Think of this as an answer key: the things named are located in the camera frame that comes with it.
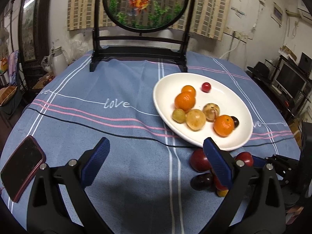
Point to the striped pepino melon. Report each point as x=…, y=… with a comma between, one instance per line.
x=211, y=111

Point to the beige checked curtain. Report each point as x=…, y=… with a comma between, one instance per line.
x=208, y=19

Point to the dark purple plum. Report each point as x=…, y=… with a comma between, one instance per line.
x=202, y=181

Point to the large dark red plum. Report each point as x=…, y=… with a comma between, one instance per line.
x=199, y=162

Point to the small green-yellow fruit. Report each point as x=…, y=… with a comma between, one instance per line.
x=179, y=115

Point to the small orange tangerine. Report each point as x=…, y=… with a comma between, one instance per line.
x=189, y=89

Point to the blue striped tablecloth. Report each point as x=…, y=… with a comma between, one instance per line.
x=144, y=184

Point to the smartphone in maroon case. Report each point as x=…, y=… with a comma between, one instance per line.
x=22, y=167

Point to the computer monitor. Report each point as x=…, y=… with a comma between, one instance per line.
x=290, y=81

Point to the small yellow-green fruit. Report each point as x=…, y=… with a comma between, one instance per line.
x=222, y=193

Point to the white kettle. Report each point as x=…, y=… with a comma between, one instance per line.
x=57, y=60

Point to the large orange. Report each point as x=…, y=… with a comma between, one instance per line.
x=224, y=125

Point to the white oval plate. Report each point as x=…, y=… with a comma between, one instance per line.
x=167, y=88

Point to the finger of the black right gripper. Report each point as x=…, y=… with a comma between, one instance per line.
x=258, y=162

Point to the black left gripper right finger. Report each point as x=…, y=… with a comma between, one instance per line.
x=254, y=202

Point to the small dark plum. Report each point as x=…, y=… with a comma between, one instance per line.
x=236, y=121

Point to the round goldfish screen on stand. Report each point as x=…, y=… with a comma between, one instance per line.
x=141, y=52

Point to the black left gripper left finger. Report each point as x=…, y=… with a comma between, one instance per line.
x=46, y=210

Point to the yellow round pear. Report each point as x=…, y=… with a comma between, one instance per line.
x=195, y=119

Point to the small red cherry tomato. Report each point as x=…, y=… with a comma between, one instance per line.
x=206, y=87

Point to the framed picture on wall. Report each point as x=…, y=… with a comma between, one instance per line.
x=26, y=30

